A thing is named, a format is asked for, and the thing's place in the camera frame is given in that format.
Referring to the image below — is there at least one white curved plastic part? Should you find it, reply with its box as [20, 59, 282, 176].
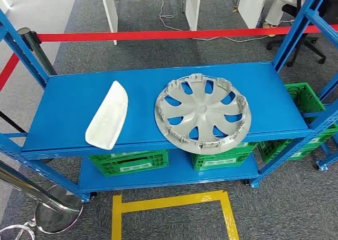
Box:
[85, 80, 129, 151]

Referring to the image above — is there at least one blue metal shelf rack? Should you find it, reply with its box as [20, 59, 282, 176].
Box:
[301, 72, 338, 172]
[0, 0, 338, 204]

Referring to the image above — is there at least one green plastic crate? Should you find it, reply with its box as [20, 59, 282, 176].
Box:
[88, 149, 169, 160]
[258, 142, 336, 164]
[191, 142, 260, 160]
[90, 154, 170, 178]
[260, 82, 338, 154]
[192, 153, 251, 172]

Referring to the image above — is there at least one grey wheel hubcap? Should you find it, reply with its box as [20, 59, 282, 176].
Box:
[154, 73, 252, 156]

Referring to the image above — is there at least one red barrier belt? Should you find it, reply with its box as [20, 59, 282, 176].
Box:
[37, 24, 338, 43]
[0, 53, 20, 91]

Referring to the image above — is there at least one yellow floor tape square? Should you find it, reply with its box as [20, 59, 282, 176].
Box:
[111, 190, 240, 240]

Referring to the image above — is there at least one white desk with metal bars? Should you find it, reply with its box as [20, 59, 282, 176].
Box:
[99, 0, 202, 46]

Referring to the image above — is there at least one person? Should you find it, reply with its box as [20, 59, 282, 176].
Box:
[263, 0, 312, 29]

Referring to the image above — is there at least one black office chair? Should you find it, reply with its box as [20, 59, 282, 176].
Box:
[266, 0, 327, 68]

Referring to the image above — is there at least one white floor cable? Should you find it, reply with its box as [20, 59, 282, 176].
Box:
[158, 0, 295, 43]

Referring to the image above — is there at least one chrome stanchion post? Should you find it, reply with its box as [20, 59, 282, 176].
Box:
[0, 159, 85, 235]
[17, 27, 57, 77]

